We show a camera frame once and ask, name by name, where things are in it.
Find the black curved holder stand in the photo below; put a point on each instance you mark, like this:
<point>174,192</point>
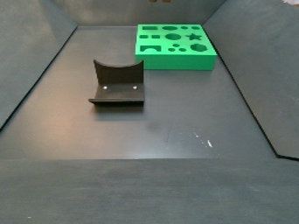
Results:
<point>120,78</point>

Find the green shape sorter block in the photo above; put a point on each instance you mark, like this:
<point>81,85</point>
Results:
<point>174,47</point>

